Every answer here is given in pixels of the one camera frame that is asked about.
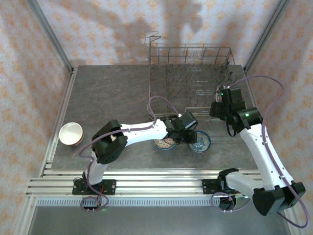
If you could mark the aluminium frame post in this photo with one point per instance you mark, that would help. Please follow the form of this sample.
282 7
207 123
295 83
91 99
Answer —
49 31
267 31

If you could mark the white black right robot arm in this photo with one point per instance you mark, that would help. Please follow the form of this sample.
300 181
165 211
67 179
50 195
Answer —
266 159

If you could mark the aluminium side rail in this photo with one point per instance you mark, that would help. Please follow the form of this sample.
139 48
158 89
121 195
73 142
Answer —
250 88
64 98

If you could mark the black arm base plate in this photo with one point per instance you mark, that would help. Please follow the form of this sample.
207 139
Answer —
110 187
207 187

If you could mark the blue white patterned bowl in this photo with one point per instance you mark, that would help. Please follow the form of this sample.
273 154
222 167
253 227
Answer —
201 142

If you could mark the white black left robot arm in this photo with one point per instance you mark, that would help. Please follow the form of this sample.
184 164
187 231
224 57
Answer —
144 132

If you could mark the cream ceramic bowl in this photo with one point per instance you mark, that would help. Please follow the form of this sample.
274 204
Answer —
69 133

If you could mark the green circuit board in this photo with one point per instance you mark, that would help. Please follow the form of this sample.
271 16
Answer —
242 195

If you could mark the brown lattice patterned bowl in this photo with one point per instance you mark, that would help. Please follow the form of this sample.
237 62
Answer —
161 145

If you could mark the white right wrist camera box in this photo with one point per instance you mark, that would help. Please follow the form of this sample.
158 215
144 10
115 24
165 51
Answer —
226 86

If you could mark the aluminium mounting rail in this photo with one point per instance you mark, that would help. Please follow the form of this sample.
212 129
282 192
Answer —
159 183

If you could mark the grey metal panel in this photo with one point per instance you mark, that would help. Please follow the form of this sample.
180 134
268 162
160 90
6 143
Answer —
159 220

